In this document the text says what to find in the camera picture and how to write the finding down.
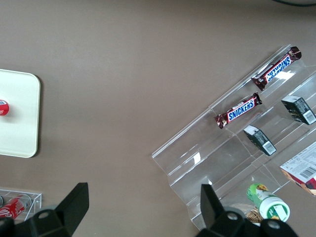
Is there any red cola bottle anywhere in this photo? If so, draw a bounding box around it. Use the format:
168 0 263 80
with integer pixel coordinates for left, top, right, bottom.
0 194 31 220

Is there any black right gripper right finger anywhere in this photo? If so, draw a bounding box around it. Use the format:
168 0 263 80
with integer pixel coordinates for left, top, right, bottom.
196 184 299 237

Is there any brown Snickers bar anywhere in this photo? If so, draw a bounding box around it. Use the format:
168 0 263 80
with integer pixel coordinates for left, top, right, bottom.
213 92 262 130
251 46 302 91

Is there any black cable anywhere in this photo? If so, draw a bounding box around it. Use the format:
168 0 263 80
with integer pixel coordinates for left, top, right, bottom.
271 0 316 7

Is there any brown table cover sheet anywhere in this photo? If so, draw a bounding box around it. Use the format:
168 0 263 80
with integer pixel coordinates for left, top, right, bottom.
0 0 316 237

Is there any clear acrylic bottle rack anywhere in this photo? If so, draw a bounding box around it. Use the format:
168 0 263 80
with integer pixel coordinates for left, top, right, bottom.
0 189 42 222

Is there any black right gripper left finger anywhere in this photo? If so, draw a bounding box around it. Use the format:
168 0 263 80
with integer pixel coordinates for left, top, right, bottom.
14 182 89 237

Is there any light wicker basket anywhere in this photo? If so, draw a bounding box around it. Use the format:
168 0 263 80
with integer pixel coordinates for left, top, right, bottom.
243 204 263 227

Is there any clear acrylic stepped display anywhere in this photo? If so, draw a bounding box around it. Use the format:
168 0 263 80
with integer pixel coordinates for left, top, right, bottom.
151 44 316 229

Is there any small black carton box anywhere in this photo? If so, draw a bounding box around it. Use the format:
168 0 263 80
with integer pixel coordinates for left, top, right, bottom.
280 95 316 126
243 124 277 156

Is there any white and red carton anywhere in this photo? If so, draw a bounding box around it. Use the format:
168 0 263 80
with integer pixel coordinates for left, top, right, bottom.
280 141 316 197

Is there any red and white yogurt cup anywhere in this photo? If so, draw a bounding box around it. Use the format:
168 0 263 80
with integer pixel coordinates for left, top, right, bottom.
0 99 10 117

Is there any cream plastic tray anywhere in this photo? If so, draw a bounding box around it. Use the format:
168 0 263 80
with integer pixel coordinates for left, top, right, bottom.
0 69 41 158

